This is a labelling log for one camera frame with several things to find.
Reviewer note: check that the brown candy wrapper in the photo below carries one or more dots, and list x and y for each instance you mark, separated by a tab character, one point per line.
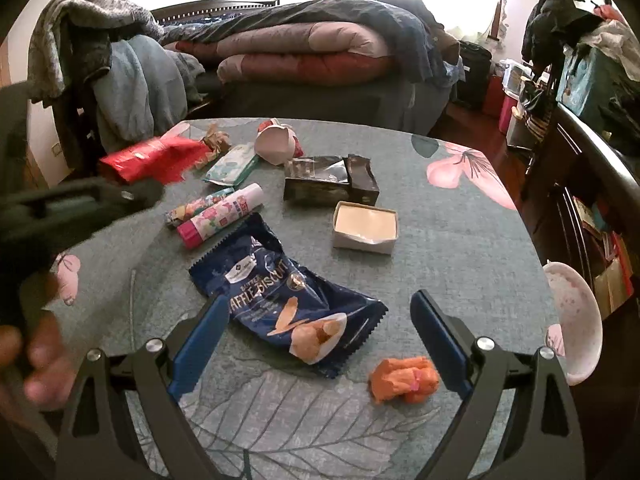
215	142

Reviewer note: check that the white storage bin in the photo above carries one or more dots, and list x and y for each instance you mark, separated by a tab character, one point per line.
515	75

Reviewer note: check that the grey fuzzy blanket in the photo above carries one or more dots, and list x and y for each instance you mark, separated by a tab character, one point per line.
75	15

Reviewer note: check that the white teal wet wipes pack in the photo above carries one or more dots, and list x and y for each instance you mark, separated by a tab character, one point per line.
230	165

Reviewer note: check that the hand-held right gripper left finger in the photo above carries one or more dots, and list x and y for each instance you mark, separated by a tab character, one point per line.
200	345

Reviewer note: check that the red snack packet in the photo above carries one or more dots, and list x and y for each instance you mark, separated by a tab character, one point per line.
150	155

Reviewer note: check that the black suitcase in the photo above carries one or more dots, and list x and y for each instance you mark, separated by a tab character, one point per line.
472	75

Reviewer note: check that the red storage box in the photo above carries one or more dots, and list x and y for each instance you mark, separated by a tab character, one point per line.
500	105

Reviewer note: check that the grey floral tablecloth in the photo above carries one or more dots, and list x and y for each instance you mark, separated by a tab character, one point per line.
450	260

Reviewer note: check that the white cloth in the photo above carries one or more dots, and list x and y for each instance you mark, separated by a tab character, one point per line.
617	42

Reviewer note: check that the striped bag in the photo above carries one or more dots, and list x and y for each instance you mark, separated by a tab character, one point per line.
537	115

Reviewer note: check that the small white open box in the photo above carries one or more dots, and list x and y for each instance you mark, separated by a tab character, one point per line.
365	225

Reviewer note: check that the dark blue blanket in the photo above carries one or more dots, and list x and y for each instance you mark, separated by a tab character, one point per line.
400	25

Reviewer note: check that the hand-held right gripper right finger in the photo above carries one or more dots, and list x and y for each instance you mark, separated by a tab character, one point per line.
440	340

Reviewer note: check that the blue biscuit packet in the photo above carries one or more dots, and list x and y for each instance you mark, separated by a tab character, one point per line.
260	285

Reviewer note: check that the row of books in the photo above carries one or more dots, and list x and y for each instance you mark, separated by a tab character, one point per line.
610	255

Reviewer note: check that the crumpled orange wrapper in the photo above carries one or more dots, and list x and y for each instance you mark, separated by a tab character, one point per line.
400	377

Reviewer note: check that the floral bottle with pink cap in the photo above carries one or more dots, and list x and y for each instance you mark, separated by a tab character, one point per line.
220	216

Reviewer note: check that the dark wooden cabinet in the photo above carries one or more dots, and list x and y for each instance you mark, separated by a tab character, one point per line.
570	160

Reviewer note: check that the hanging black jackets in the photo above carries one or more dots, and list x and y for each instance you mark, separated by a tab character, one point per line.
555	20

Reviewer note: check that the white pink speckled bowl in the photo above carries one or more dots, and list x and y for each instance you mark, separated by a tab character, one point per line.
575	310

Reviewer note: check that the small floral tube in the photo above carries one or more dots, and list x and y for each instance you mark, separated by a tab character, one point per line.
192	206

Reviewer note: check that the dark foil-lined carton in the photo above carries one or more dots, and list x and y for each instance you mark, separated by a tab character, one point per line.
310	185

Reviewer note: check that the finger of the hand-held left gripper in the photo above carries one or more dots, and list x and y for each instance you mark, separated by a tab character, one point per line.
130	196

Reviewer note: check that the person's left hand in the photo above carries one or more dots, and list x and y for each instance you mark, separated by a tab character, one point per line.
45	360

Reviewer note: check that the dark wooden headboard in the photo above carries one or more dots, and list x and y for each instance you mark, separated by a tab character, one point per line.
200	10

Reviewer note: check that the crushed red white paper cup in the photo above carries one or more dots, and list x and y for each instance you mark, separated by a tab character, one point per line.
275	142

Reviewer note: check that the folded pink red quilt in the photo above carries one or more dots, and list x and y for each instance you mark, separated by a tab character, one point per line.
300	50

